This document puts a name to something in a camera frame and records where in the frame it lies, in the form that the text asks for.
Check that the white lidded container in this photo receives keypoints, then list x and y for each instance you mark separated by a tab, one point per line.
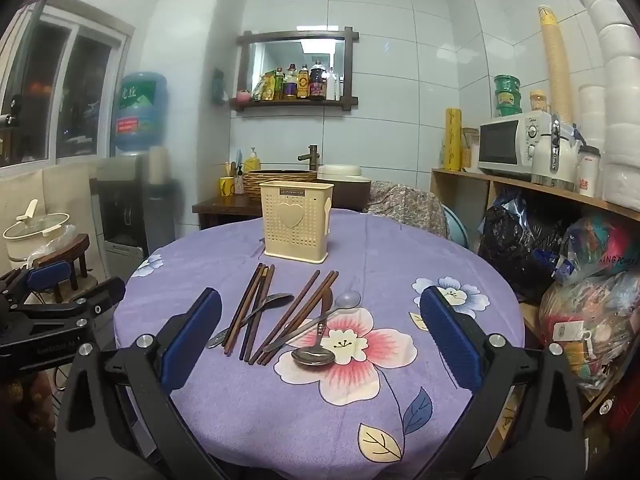
340	171

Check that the set of wooden chopsticks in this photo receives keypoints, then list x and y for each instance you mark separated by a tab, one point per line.
257	285

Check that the white paper cup tube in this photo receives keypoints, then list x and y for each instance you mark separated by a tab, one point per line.
159	165

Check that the beige plastic utensil holder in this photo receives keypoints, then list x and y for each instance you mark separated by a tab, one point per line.
295	240

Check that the clear bag of packets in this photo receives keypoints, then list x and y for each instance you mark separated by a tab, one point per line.
585	330

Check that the green noodle cup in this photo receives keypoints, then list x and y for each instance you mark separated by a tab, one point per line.
507	82
509	111
507	98

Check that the blue basin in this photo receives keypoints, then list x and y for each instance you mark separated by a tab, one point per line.
457	232

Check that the metal spoon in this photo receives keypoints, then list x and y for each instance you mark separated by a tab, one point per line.
348	299
313	356
280	300

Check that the white plastic bottle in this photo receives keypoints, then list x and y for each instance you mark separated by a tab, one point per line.
333	85

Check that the glass jar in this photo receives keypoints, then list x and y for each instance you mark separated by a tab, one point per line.
470	149

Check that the purple floral tablecloth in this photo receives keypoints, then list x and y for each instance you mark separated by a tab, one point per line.
380	260

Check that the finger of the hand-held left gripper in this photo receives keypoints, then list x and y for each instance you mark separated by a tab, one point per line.
50	275
100	300

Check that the dark brown cabinet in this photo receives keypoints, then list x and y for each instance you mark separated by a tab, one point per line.
350	195

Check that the woven basket basin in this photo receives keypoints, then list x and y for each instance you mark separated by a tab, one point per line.
300	176

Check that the colourful plastic bag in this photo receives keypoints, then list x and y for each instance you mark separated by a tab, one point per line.
600	245

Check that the clear plastic bag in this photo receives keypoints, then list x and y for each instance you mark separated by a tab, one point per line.
52	241

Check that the white pot with lid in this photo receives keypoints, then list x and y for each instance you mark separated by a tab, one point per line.
35	222

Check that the white tumbler red label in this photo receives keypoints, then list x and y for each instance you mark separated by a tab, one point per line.
589	175

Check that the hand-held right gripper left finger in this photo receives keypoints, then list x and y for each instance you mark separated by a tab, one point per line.
192	340

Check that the yellow mug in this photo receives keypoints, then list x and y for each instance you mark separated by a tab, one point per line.
226	187

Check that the black plastic bag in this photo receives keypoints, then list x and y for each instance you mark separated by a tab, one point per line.
510	245

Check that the dark wooden stool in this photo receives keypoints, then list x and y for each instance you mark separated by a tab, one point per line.
65	251

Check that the blue water jug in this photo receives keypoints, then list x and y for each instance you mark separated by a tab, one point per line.
142	110

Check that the beige fabric panel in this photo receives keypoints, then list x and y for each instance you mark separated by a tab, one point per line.
65	190

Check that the yellow seasoning packet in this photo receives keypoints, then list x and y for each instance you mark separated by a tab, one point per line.
267	86

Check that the tall stack of paper cups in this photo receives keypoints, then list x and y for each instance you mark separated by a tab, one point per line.
555	60

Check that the wooden shelf unit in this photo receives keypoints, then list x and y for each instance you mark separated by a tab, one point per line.
465	195

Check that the dark wooden counter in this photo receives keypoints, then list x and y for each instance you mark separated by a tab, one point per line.
220	206

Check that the floral cloth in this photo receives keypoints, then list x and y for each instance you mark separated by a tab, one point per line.
405	205

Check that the bronze faucet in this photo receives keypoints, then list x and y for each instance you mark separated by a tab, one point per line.
313	157

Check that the grey water dispenser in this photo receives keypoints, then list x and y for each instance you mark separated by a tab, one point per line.
120	210

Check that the amber sauce bottle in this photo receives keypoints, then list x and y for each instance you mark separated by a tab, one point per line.
303	82

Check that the pink small container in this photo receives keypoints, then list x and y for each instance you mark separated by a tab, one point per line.
243	95

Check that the white thermos kettle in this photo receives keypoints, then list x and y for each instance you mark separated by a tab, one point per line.
545	160

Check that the stack of white tubs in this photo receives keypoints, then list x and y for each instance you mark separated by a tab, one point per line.
592	115

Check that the green hanging packet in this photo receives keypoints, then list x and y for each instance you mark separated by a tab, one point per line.
218	87

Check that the stack of white paper bowls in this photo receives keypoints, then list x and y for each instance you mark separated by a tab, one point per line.
620	110

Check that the yellow roll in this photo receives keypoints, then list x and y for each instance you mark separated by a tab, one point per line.
452	137

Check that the white microwave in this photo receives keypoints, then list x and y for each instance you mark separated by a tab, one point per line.
505	142

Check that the dark sauce bottle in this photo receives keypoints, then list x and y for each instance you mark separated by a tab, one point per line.
316	81

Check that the yellow lid jar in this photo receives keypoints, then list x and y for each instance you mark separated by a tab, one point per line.
538	101

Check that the purple label bottle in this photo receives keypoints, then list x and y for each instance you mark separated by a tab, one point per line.
291	82

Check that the yellow soap bottle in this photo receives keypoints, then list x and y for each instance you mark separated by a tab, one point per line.
252	162

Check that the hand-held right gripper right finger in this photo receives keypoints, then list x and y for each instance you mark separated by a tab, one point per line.
450	340

